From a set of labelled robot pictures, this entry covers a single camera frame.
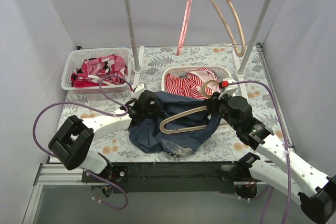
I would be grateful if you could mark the pink patterned clothes pile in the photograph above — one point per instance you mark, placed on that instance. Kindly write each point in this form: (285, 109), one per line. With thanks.
(93, 70)

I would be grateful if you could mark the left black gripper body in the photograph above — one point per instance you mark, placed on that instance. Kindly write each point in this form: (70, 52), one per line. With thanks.
(151, 104)

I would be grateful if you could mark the white rectangular laundry basket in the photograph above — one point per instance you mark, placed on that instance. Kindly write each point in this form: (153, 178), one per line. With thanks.
(77, 57)

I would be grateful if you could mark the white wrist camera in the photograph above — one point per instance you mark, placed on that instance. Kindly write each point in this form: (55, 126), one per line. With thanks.
(138, 90)
(227, 87)

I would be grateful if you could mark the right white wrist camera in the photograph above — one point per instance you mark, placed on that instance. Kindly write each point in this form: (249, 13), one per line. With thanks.
(227, 87)

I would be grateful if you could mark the blue tank top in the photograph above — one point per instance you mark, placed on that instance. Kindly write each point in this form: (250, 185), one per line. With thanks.
(148, 137)

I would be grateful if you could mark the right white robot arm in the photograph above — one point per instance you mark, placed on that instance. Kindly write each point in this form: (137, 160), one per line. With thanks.
(311, 189)

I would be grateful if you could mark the red striped white garment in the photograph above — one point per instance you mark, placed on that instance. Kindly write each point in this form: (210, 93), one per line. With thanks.
(190, 84)

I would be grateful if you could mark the white oval laundry basket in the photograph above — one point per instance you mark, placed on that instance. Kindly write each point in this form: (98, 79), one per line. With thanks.
(220, 72)

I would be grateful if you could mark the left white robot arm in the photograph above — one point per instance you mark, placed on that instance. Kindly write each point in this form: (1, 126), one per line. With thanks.
(71, 144)

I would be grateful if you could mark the pink plastic hanger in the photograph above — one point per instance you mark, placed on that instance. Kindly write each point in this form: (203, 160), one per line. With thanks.
(184, 27)

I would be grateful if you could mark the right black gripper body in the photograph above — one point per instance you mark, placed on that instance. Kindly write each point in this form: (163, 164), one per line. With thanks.
(213, 104)

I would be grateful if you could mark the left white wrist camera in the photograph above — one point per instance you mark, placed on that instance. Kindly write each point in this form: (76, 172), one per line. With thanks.
(138, 90)

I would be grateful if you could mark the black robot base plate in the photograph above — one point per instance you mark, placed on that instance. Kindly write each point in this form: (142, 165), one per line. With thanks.
(222, 177)

